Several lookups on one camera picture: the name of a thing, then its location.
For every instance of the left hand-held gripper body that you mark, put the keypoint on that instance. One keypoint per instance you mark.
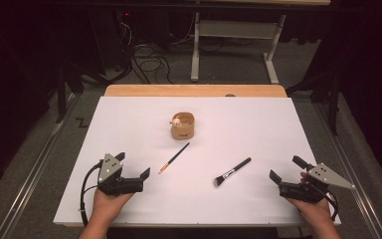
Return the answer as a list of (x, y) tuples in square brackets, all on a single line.
[(109, 167)]

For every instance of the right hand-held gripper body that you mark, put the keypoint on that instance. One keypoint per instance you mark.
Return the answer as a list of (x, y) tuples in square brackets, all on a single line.
[(328, 176)]

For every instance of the thin black makeup brush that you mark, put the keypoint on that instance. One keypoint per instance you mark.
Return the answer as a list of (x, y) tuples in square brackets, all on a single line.
[(175, 157)]

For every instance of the wide black makeup brush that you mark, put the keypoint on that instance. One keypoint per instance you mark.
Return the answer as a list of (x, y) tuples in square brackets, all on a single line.
[(235, 168)]

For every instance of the round wooden brush holder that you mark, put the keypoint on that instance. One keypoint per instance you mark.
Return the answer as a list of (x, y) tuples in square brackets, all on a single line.
[(182, 133)]

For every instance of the person's left hand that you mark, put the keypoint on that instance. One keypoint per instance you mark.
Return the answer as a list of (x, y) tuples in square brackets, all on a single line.
[(107, 204)]

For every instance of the person's right hand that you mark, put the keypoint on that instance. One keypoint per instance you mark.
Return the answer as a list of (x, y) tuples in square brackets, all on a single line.
[(315, 212)]

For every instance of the white table board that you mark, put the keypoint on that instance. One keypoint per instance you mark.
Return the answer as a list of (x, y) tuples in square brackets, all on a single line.
[(245, 126)]

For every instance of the small cream figurine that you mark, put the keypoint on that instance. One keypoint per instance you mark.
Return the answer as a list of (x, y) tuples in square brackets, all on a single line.
[(177, 122)]

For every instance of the black metal stand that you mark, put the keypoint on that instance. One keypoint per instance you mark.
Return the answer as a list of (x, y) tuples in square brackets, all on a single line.
[(334, 106), (61, 99)]

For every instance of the grey table grommet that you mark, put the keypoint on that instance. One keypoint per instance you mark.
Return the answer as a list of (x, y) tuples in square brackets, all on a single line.
[(229, 95)]

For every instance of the light wooden table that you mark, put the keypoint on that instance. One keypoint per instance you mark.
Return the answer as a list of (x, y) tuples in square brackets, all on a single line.
[(195, 90)]

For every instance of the white-framed desk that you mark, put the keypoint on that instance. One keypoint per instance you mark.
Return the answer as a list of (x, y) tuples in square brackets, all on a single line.
[(195, 49)]

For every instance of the dark device with red light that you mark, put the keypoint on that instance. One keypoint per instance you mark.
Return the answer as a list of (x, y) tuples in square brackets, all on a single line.
[(126, 14)]

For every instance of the metal floor rail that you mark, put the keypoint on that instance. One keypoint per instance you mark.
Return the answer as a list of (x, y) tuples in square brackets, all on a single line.
[(358, 199), (30, 189)]

